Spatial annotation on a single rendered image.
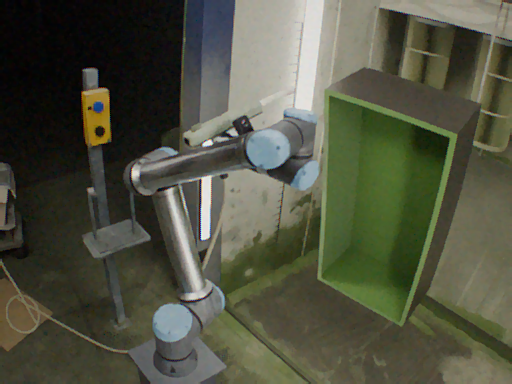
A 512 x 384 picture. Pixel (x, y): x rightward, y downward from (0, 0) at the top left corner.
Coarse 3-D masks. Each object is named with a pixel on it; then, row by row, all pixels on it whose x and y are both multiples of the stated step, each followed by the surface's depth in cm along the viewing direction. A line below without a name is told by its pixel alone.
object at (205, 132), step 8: (288, 88) 148; (272, 96) 143; (280, 96) 146; (248, 104) 137; (256, 104) 137; (264, 104) 141; (232, 112) 133; (240, 112) 133; (248, 112) 135; (256, 112) 138; (216, 120) 129; (224, 120) 129; (232, 120) 131; (192, 128) 123; (200, 128) 125; (208, 128) 125; (216, 128) 127; (224, 128) 130; (232, 128) 132; (184, 136) 123; (192, 136) 122; (200, 136) 124; (208, 136) 126; (216, 136) 129; (192, 144) 123; (200, 144) 125; (224, 176) 139
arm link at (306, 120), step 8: (288, 112) 105; (296, 112) 105; (304, 112) 106; (312, 112) 107; (288, 120) 103; (296, 120) 104; (304, 120) 104; (312, 120) 105; (304, 128) 104; (312, 128) 106; (304, 136) 103; (312, 136) 108; (304, 144) 105; (312, 144) 109; (296, 152) 109; (304, 152) 109; (312, 152) 111
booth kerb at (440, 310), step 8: (424, 296) 277; (424, 304) 278; (432, 304) 273; (440, 304) 267; (440, 312) 269; (448, 312) 263; (456, 312) 259; (448, 320) 264; (456, 320) 259; (464, 320) 254; (464, 328) 255; (472, 328) 250; (480, 328) 245; (472, 336) 251; (480, 336) 246; (488, 336) 241; (488, 344) 242; (496, 344) 237; (504, 344) 232; (496, 352) 238; (504, 352) 233
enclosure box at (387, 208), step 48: (336, 96) 167; (384, 96) 161; (432, 96) 160; (336, 144) 195; (384, 144) 204; (432, 144) 183; (336, 192) 215; (384, 192) 220; (432, 192) 196; (336, 240) 241; (384, 240) 237; (432, 240) 170; (336, 288) 234; (384, 288) 231
